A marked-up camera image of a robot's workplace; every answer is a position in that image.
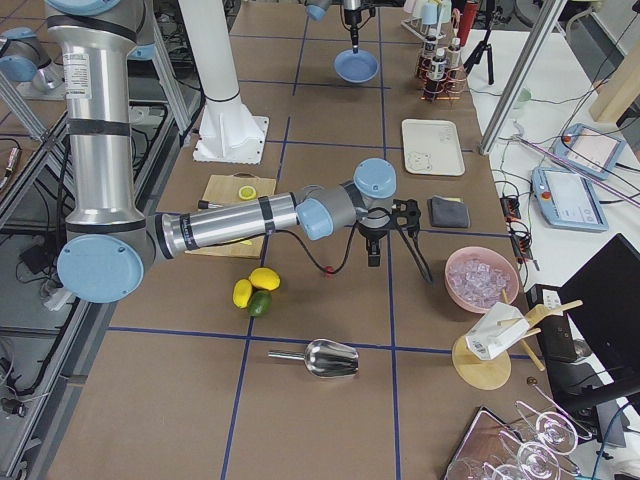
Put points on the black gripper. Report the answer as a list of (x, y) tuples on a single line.
[(352, 19), (372, 230)]

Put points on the blue plate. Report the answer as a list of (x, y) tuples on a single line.
[(357, 67)]

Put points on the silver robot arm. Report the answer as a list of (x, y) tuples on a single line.
[(317, 9), (110, 243)]

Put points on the dark drink bottle left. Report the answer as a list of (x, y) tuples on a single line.
[(429, 47)]

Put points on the dark drink bottle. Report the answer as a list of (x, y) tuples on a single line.
[(453, 53), (437, 65), (429, 47)]

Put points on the dark drink bottle front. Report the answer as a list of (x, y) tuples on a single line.
[(437, 65)]

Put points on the dark drink bottle right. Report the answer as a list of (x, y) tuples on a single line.
[(453, 53)]

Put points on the pink bowl of ice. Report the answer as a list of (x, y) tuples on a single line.
[(476, 278)]

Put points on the round yellow lemon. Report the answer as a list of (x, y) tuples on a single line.
[(265, 278)]

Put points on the metal ice scoop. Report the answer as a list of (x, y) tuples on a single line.
[(324, 358)]

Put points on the cream bear tray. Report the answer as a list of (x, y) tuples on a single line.
[(432, 147)]

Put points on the green lime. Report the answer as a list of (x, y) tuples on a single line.
[(259, 303)]

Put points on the oval yellow lemon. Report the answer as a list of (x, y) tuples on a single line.
[(242, 292)]

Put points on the half lemon slice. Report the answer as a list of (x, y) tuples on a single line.
[(247, 192)]

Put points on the white cup on stand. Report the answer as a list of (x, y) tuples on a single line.
[(497, 330)]

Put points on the wooden cup stand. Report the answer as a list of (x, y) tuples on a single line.
[(493, 374)]

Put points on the wooden cutting board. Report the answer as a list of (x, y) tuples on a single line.
[(223, 189)]

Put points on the steel cylinder black cap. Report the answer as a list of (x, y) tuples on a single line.
[(204, 204)]

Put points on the blue teach pendant near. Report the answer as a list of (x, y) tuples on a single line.
[(567, 200)]

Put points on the blue teach pendant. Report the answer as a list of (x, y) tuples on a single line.
[(567, 200), (589, 150)]

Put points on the black monitor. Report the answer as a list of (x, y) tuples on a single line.
[(608, 320)]

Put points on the blue teach pendant far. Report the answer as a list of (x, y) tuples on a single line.
[(589, 150)]

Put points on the wine glass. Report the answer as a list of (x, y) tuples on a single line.
[(552, 429)]

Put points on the copper wire bottle rack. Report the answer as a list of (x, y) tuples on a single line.
[(449, 88)]

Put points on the black camera tripod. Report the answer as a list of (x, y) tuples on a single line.
[(484, 47)]

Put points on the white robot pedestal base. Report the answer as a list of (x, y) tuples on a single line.
[(228, 131)]

